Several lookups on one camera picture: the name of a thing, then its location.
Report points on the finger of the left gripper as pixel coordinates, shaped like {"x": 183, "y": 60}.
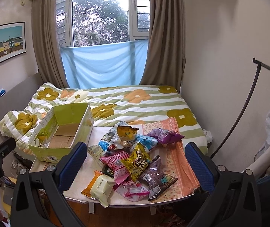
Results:
{"x": 6, "y": 147}

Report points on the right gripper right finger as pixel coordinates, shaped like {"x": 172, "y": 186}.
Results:
{"x": 233, "y": 198}

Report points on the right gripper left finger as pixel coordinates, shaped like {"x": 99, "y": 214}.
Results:
{"x": 27, "y": 208}

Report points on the dark green cracker packet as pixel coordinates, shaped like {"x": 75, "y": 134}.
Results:
{"x": 108, "y": 171}

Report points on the blue white snack bag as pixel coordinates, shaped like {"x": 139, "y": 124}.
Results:
{"x": 96, "y": 151}

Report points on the pink strawberry candy bag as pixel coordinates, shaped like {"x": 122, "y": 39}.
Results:
{"x": 132, "y": 191}

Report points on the grey white printed bag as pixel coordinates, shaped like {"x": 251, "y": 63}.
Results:
{"x": 105, "y": 141}

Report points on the yellow chip bag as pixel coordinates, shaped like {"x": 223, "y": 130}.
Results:
{"x": 126, "y": 134}

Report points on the blue white brush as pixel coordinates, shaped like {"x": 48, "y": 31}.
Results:
{"x": 2, "y": 92}

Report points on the grey headboard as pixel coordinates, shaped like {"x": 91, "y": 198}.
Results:
{"x": 19, "y": 96}

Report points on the orange white snack pack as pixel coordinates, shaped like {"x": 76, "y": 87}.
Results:
{"x": 99, "y": 188}

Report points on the green cardboard box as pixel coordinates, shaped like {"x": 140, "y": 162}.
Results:
{"x": 60, "y": 130}

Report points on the dark purple snack bag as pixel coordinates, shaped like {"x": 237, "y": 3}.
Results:
{"x": 156, "y": 179}

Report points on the pink striped snack bag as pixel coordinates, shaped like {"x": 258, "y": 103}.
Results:
{"x": 114, "y": 162}

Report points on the orange floral towel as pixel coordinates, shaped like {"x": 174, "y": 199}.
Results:
{"x": 177, "y": 166}

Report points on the framed city picture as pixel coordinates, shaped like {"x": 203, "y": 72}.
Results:
{"x": 12, "y": 40}

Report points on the yellow black snack bag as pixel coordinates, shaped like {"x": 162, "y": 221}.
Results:
{"x": 137, "y": 162}

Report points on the floral striped quilt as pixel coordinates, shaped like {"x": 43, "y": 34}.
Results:
{"x": 140, "y": 104}

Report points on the left brown curtain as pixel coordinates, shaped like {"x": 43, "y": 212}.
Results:
{"x": 45, "y": 43}

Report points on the brown curtain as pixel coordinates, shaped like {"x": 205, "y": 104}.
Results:
{"x": 45, "y": 43}
{"x": 166, "y": 61}

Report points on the light blue cloth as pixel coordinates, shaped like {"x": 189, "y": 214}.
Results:
{"x": 102, "y": 66}

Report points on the right brown curtain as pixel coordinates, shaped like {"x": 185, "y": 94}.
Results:
{"x": 166, "y": 61}

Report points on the window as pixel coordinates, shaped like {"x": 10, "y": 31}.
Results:
{"x": 83, "y": 23}

